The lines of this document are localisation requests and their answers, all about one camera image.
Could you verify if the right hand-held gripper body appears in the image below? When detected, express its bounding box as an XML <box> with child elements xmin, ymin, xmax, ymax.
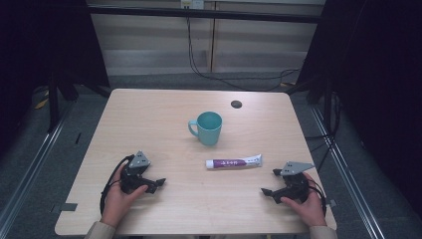
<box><xmin>280</xmin><ymin>160</ymin><xmax>316</xmax><ymax>204</ymax></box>

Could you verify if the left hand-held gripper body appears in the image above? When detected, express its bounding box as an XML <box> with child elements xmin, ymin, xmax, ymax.
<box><xmin>119</xmin><ymin>150</ymin><xmax>152</xmax><ymax>195</ymax></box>

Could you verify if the white and purple toothpaste tube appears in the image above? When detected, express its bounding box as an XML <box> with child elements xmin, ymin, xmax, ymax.
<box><xmin>205</xmin><ymin>153</ymin><xmax>264</xmax><ymax>170</ymax></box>

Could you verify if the teal mug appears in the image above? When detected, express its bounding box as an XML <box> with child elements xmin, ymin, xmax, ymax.
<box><xmin>187</xmin><ymin>111</ymin><xmax>223</xmax><ymax>146</ymax></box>

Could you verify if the person's right hand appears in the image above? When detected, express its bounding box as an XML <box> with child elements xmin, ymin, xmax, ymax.
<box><xmin>280</xmin><ymin>172</ymin><xmax>328</xmax><ymax>229</ymax></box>

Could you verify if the person's left hand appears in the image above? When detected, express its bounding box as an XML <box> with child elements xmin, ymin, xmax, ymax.
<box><xmin>100</xmin><ymin>167</ymin><xmax>149</xmax><ymax>229</ymax></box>

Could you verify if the grey tape strip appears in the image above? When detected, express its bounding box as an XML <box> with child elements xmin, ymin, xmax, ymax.
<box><xmin>50</xmin><ymin>202</ymin><xmax>79</xmax><ymax>214</ymax></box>

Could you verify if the black stand pole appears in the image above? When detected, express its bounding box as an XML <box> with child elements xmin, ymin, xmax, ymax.
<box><xmin>47</xmin><ymin>71</ymin><xmax>62</xmax><ymax>133</ymax></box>

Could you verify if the yellow floor tape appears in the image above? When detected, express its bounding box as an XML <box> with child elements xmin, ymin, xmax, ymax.
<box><xmin>34</xmin><ymin>90</ymin><xmax>50</xmax><ymax>111</ymax></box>

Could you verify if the dark curtain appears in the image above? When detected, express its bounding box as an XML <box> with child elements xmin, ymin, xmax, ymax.
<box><xmin>296</xmin><ymin>0</ymin><xmax>422</xmax><ymax>218</ymax></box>
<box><xmin>0</xmin><ymin>0</ymin><xmax>111</xmax><ymax>157</ymax></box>

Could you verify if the black horizontal bar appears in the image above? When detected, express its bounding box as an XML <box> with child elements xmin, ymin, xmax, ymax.
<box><xmin>88</xmin><ymin>4</ymin><xmax>324</xmax><ymax>25</ymax></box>

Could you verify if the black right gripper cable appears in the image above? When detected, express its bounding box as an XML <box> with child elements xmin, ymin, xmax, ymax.
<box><xmin>307</xmin><ymin>177</ymin><xmax>328</xmax><ymax>217</ymax></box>

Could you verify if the black floor cable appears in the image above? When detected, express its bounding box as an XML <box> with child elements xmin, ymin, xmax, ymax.
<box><xmin>304</xmin><ymin>93</ymin><xmax>343</xmax><ymax>173</ymax></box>

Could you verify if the metal floor rail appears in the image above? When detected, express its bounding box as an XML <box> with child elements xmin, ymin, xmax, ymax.
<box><xmin>0</xmin><ymin>106</ymin><xmax>69</xmax><ymax>230</ymax></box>
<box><xmin>310</xmin><ymin>106</ymin><xmax>387</xmax><ymax>239</ymax></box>

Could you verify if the long black hanging cable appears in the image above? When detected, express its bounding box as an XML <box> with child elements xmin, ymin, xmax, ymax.
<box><xmin>185</xmin><ymin>6</ymin><xmax>302</xmax><ymax>93</ymax></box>

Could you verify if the white wall socket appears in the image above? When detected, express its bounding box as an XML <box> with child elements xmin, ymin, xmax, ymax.
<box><xmin>180</xmin><ymin>0</ymin><xmax>205</xmax><ymax>10</ymax></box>

